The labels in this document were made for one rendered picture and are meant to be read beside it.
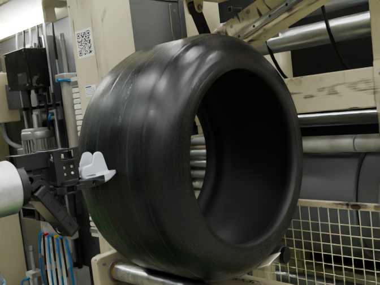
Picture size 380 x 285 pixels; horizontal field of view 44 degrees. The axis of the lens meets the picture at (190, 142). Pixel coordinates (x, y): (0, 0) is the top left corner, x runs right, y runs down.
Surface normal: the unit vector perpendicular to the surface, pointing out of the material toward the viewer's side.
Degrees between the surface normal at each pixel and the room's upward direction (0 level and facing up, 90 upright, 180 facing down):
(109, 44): 90
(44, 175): 90
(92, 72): 90
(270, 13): 90
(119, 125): 68
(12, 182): 73
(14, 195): 100
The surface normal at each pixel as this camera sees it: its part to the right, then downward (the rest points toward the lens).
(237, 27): -0.68, 0.14
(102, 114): -0.65, -0.34
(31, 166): 0.73, -0.03
